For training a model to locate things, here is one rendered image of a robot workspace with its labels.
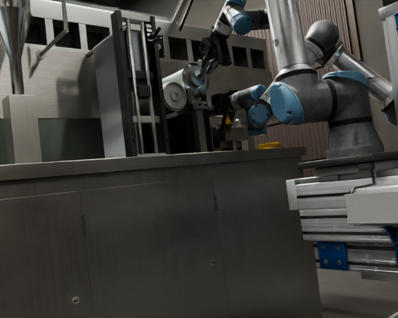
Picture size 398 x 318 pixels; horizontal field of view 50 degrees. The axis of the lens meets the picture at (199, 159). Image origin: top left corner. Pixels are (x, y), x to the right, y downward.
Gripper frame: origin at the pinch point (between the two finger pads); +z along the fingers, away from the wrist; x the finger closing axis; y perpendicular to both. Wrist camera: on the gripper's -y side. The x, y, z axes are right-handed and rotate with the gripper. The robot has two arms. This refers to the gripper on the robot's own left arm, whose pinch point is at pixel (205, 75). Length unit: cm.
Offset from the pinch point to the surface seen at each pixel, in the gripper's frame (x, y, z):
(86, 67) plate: 37, 32, 21
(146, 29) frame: 33.1, 4.4, -14.7
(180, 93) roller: 10.6, -2.5, 8.0
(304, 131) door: -242, 81, 107
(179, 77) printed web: 8.1, 5.6, 5.4
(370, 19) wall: -249, 95, -13
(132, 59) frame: 40.3, -4.5, -6.8
